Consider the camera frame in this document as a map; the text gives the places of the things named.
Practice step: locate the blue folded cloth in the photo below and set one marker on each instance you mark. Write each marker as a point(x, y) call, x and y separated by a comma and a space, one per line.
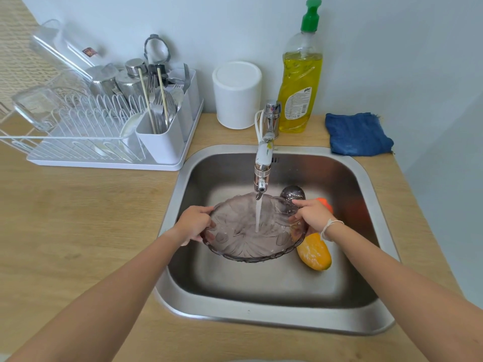
point(356, 133)

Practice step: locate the smoky patterned glass bowl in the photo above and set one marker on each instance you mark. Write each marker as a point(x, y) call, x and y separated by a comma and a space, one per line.
point(241, 241)

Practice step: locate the person's left forearm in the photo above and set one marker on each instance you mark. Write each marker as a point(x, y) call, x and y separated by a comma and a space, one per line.
point(102, 297)

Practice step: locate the white round canister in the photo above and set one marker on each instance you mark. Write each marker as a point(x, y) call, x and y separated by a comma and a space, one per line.
point(237, 96)

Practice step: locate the person's left thumb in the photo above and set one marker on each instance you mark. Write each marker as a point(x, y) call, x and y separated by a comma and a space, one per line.
point(209, 225)

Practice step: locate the stainless steel cup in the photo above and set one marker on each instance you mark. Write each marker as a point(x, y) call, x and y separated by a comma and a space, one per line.
point(130, 81)
point(103, 81)

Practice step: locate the yellow and orange sponge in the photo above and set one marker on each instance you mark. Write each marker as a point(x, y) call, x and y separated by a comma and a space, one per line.
point(314, 254)

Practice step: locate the chrome and white faucet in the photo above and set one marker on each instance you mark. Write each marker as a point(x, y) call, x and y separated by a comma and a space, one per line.
point(265, 150)

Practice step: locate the stainless steel sink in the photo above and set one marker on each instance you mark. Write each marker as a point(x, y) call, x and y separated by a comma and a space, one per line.
point(271, 290)

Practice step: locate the yellow dish soap bottle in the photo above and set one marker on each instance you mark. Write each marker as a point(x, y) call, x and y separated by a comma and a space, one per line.
point(300, 82)

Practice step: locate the clear plastic box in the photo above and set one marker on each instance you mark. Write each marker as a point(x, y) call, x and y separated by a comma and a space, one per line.
point(62, 45)

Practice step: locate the white dish rack tray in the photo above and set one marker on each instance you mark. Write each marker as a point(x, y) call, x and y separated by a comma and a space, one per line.
point(113, 165)

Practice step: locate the person's left hand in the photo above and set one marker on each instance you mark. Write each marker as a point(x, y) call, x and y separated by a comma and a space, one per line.
point(190, 224)

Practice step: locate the person's right forearm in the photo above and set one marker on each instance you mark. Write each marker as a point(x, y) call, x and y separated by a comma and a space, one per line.
point(407, 294)

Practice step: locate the wooden chopstick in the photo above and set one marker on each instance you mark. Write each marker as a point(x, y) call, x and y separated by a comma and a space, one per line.
point(162, 90)
point(146, 99)

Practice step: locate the white plate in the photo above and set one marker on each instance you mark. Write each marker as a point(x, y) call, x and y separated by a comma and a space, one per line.
point(130, 126)

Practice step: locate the metal sink drain strainer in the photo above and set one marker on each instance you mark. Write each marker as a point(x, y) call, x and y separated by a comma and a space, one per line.
point(293, 192)

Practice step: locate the white cutlery holder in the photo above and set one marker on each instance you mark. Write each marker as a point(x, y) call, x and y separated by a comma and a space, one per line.
point(162, 141)

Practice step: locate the metal fork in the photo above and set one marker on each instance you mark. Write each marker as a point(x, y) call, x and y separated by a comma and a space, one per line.
point(186, 77)
point(151, 88)

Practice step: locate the person's right thumb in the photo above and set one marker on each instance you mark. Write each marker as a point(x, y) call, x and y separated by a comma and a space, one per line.
point(296, 219)

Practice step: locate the clear glass rectangular container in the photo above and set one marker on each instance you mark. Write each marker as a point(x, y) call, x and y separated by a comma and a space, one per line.
point(45, 101)

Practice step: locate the person's right hand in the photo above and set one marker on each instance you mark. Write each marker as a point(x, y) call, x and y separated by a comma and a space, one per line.
point(313, 216)

